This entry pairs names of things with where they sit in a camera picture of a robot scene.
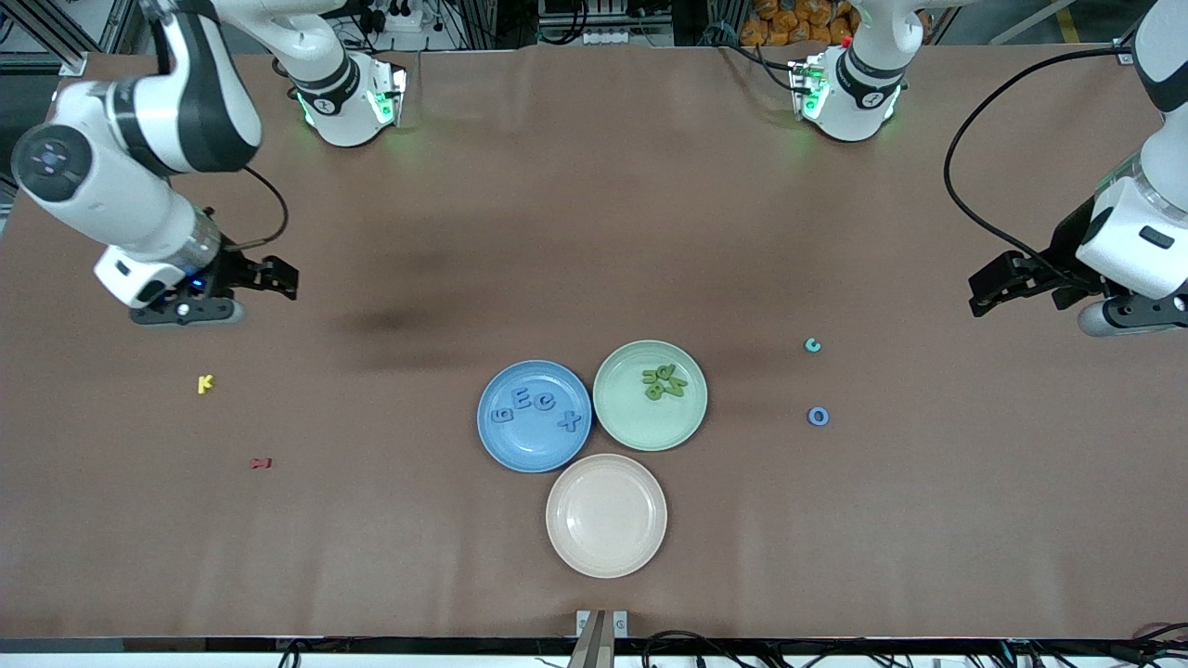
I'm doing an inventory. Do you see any blue plate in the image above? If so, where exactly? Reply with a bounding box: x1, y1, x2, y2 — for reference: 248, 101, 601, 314
477, 360, 593, 474

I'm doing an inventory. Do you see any bag of oranges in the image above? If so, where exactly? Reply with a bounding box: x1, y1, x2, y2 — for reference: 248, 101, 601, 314
740, 0, 859, 47

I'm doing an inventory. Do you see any green plate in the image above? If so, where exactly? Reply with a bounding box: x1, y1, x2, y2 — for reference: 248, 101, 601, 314
593, 340, 709, 453

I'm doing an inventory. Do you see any beige plate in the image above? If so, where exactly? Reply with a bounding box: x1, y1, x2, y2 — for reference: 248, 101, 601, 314
546, 454, 668, 579

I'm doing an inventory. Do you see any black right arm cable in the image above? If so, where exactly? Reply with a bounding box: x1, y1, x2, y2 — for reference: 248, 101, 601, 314
139, 0, 290, 251

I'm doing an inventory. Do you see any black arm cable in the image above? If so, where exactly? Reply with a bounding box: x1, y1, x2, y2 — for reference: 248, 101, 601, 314
944, 45, 1138, 279
139, 0, 290, 251

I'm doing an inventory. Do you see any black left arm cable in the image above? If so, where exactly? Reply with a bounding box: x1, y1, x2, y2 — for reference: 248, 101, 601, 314
944, 45, 1138, 279

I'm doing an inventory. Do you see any aluminium frame profile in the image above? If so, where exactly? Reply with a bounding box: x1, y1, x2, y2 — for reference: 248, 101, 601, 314
0, 0, 103, 77

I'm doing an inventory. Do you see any metal table edge bracket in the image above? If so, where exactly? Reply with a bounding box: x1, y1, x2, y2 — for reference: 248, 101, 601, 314
568, 610, 629, 668

